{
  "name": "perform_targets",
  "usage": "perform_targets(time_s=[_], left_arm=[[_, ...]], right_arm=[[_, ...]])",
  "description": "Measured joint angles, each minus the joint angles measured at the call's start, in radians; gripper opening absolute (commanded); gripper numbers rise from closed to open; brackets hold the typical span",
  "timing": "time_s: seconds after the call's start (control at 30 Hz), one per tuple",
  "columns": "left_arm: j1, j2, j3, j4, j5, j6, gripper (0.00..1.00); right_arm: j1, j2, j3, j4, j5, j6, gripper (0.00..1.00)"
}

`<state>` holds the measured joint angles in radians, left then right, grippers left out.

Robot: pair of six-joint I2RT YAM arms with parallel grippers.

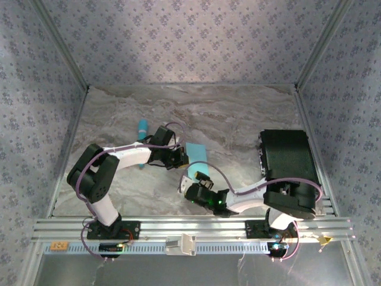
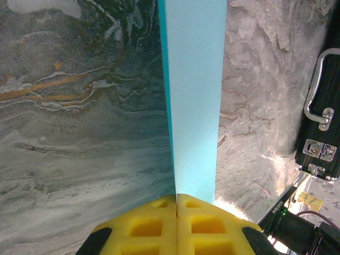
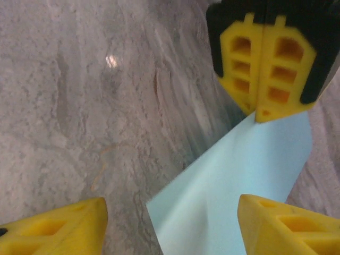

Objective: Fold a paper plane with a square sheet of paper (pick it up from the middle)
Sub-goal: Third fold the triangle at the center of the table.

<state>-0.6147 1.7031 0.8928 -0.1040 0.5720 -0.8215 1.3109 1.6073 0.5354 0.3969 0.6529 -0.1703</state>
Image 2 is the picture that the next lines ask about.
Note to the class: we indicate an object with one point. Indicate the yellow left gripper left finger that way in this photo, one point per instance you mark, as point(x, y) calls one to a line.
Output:
point(148, 228)

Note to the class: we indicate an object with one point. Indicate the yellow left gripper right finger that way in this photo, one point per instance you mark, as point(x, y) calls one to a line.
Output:
point(207, 228)

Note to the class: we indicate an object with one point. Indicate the light blue paper sheet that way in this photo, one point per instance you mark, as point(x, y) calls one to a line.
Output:
point(196, 79)

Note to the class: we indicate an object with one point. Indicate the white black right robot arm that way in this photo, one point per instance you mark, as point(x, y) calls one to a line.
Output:
point(297, 233)

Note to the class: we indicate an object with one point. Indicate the black tray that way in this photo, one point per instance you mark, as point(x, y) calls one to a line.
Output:
point(332, 87)

